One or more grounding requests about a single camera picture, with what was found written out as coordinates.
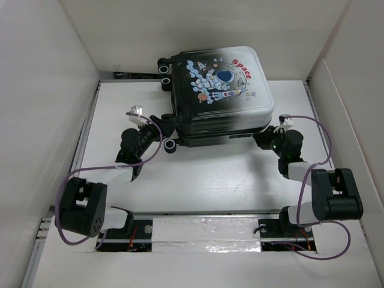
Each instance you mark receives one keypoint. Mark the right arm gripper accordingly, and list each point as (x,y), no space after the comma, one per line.
(261,138)

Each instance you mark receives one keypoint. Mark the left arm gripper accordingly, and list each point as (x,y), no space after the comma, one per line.
(168,126)

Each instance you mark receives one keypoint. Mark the white space print suitcase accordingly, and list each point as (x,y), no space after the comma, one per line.
(216,95)

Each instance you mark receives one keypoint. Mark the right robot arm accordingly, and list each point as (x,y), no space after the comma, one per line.
(326,195)

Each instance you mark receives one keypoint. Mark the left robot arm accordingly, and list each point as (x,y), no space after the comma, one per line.
(80,205)

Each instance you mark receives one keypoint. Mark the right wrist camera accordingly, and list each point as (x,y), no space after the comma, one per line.
(286,123)

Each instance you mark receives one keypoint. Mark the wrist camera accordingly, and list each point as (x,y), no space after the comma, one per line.
(286,123)
(135,116)

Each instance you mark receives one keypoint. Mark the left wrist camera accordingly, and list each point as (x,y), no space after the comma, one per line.
(135,116)

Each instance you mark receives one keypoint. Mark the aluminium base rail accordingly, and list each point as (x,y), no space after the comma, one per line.
(211,252)

